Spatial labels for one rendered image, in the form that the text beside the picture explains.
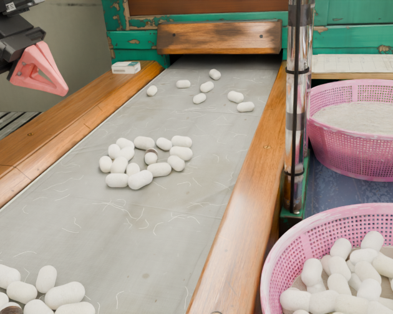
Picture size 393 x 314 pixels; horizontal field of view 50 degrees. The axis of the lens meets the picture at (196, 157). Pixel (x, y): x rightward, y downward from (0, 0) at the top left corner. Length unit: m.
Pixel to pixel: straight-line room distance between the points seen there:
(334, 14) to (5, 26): 0.70
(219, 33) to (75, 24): 1.16
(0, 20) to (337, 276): 0.54
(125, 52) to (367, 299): 0.92
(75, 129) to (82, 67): 1.37
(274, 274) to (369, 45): 0.74
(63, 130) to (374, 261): 0.53
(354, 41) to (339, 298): 0.74
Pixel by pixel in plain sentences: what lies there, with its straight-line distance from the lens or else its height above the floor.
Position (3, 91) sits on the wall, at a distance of 2.40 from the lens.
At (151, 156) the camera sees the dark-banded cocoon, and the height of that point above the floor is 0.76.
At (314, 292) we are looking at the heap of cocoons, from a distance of 0.44.
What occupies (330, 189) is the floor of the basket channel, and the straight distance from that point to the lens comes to 0.70.
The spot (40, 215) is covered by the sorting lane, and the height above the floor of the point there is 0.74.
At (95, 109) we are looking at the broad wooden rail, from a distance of 0.85.
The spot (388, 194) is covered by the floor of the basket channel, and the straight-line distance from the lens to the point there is 0.70.
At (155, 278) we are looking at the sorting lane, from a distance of 0.44.
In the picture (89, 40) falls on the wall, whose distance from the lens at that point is 2.08.
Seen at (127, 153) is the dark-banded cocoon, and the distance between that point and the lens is 0.65.
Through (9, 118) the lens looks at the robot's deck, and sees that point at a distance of 1.18.
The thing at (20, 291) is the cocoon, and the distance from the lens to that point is 0.45.
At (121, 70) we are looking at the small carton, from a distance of 1.05.
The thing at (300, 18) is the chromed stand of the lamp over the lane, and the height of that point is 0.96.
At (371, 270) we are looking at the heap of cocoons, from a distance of 0.45.
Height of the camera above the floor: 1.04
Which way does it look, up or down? 27 degrees down
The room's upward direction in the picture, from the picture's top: 5 degrees counter-clockwise
